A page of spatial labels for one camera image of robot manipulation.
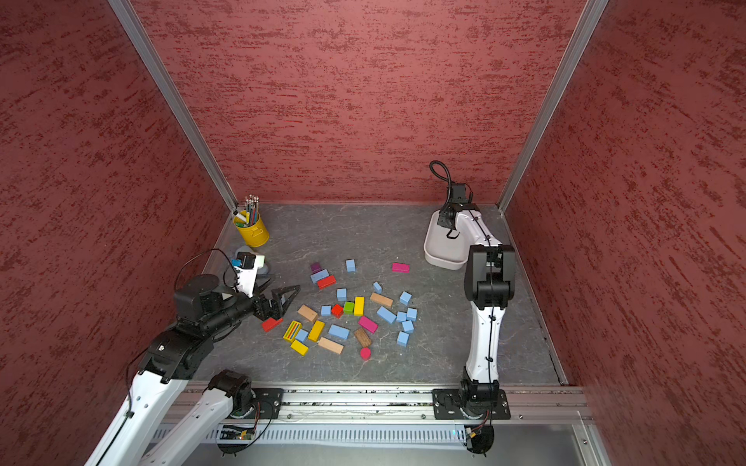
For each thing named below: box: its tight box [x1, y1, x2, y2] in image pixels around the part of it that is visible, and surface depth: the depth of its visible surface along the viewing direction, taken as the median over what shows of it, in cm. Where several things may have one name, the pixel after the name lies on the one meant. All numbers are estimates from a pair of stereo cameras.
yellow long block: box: [307, 320, 326, 343], surface depth 87 cm
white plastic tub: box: [423, 210, 472, 271], surface depth 102 cm
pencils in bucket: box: [233, 194, 260, 228], surface depth 102 cm
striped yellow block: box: [282, 320, 304, 343], surface depth 87 cm
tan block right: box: [370, 292, 395, 308], surface depth 94 cm
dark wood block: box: [353, 327, 373, 348], surface depth 87 cm
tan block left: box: [297, 303, 319, 323], surface depth 89 cm
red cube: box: [331, 303, 344, 319], surface depth 91 cm
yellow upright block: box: [353, 296, 366, 317], surface depth 92 cm
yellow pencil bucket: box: [233, 209, 270, 248], surface depth 104 cm
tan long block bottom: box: [317, 336, 345, 355], surface depth 86 cm
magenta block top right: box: [391, 262, 411, 274], surface depth 103 cm
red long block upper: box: [316, 274, 338, 290], surface depth 100 cm
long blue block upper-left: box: [309, 267, 331, 285], surface depth 100 cm
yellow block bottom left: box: [290, 339, 310, 357], surface depth 85 cm
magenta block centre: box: [357, 315, 379, 334], surface depth 90 cm
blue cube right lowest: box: [397, 331, 410, 348], surface depth 85 cm
